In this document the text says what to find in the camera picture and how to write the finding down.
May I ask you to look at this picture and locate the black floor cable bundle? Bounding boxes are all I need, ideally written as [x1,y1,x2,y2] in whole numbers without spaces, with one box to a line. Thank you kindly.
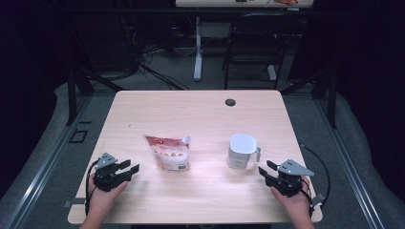
[138,61,191,92]

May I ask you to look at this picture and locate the grey table edge clip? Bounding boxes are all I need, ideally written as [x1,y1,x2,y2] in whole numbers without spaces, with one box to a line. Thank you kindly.
[62,197,87,209]
[309,193,328,209]

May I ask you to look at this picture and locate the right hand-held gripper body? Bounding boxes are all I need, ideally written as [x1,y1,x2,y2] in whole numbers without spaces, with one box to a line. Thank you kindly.
[266,158,315,198]

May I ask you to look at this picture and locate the person's left hand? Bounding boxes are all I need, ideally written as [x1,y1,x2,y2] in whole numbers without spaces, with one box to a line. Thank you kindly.
[87,174,128,215]

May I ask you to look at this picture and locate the white desk foot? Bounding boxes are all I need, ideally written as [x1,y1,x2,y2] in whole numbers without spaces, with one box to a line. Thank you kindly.
[266,64,278,82]

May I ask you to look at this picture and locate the aluminium floor rail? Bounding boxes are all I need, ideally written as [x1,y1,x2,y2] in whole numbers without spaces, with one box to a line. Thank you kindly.
[313,94,387,229]
[5,94,94,229]

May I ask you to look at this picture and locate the dark equipment cabinet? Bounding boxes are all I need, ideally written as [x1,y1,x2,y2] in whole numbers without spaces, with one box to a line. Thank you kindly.
[75,13,139,73]

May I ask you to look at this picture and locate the white container with hinged lid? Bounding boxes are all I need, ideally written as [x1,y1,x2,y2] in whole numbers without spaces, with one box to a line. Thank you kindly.
[226,134,262,170]

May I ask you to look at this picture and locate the black floor outlet frame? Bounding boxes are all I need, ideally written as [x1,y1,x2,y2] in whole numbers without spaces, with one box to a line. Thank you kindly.
[69,128,90,144]

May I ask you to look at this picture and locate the black folding chair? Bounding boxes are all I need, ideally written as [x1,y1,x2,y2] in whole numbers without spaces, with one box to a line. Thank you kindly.
[223,12,299,91]

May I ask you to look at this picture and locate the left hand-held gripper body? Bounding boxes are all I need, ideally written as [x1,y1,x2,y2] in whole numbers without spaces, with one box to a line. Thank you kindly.
[93,152,130,193]

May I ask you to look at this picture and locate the red and white spouted pouch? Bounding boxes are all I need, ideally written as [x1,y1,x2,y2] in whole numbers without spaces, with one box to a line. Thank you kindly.
[142,135,192,174]

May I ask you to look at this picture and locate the person's right hand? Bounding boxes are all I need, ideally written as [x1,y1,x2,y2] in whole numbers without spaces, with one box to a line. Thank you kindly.
[270,177,315,220]

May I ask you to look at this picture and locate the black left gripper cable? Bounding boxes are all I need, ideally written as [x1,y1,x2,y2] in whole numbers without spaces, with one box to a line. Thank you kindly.
[84,159,99,218]

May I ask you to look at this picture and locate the white desk leg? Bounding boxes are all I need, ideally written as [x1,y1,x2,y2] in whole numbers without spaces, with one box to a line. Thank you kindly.
[193,15,204,82]

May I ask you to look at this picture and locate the black metal frame stand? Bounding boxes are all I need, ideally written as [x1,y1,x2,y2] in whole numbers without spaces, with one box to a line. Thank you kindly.
[65,68,125,127]
[280,67,339,130]

